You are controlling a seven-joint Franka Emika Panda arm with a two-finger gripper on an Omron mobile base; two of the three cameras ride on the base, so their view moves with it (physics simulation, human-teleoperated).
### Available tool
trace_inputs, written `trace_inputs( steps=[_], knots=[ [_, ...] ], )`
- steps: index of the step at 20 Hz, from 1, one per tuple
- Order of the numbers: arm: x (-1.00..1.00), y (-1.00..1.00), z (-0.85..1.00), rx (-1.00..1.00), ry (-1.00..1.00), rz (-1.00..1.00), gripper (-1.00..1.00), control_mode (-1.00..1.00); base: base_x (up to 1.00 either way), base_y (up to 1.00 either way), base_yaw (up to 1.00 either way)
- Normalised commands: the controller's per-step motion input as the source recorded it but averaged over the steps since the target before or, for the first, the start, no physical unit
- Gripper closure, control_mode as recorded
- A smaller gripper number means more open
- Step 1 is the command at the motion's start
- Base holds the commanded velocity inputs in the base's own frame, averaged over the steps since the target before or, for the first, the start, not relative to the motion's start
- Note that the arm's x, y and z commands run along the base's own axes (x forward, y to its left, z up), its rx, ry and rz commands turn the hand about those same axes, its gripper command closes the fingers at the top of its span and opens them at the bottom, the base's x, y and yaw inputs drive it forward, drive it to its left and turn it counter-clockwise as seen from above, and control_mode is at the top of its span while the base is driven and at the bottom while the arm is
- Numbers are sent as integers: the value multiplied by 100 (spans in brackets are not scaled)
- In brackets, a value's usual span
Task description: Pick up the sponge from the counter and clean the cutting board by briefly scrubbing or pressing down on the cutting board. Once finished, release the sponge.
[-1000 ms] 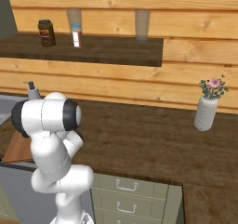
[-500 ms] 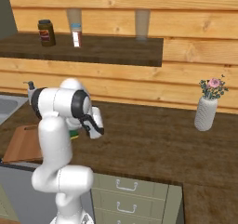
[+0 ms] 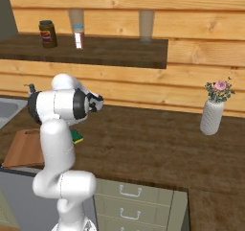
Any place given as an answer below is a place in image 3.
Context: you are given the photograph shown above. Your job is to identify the dark wooden shelf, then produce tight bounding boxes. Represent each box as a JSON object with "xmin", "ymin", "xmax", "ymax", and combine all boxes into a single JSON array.
[{"xmin": 0, "ymin": 33, "xmax": 169, "ymax": 70}]

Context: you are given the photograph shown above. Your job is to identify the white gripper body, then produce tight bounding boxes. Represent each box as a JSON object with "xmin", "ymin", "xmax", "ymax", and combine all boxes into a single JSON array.
[{"xmin": 85, "ymin": 92, "xmax": 104, "ymax": 113}]

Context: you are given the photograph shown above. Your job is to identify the wooden cutting board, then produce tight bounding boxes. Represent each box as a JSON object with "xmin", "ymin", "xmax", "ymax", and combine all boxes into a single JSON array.
[{"xmin": 1, "ymin": 128, "xmax": 46, "ymax": 170}]

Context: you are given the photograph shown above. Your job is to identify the brown jar with dark lid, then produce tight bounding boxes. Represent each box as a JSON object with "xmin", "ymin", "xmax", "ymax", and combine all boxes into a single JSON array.
[{"xmin": 38, "ymin": 19, "xmax": 58, "ymax": 49}]

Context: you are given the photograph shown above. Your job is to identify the spice bottle with blue lid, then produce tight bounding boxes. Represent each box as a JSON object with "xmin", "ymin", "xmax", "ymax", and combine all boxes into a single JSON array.
[{"xmin": 73, "ymin": 23, "xmax": 85, "ymax": 50}]

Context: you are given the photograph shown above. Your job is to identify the white textured vase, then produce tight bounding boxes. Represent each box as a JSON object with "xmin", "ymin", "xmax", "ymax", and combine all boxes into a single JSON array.
[{"xmin": 199, "ymin": 99, "xmax": 225, "ymax": 136}]

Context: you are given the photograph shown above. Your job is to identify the steel sink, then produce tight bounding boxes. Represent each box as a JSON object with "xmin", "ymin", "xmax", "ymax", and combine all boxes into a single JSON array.
[{"xmin": 0, "ymin": 98, "xmax": 29, "ymax": 129}]

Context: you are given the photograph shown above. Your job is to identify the pink flowers with green leaves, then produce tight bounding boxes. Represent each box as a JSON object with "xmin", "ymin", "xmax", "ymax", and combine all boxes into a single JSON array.
[{"xmin": 204, "ymin": 77, "xmax": 236, "ymax": 104}]

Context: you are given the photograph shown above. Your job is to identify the grey soap dispenser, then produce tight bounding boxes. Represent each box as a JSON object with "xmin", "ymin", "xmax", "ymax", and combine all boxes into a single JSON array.
[{"xmin": 23, "ymin": 82, "xmax": 38, "ymax": 98}]

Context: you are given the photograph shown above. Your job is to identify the green and yellow sponge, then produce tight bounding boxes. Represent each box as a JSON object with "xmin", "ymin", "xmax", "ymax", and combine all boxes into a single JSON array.
[{"xmin": 70, "ymin": 128, "xmax": 85, "ymax": 145}]

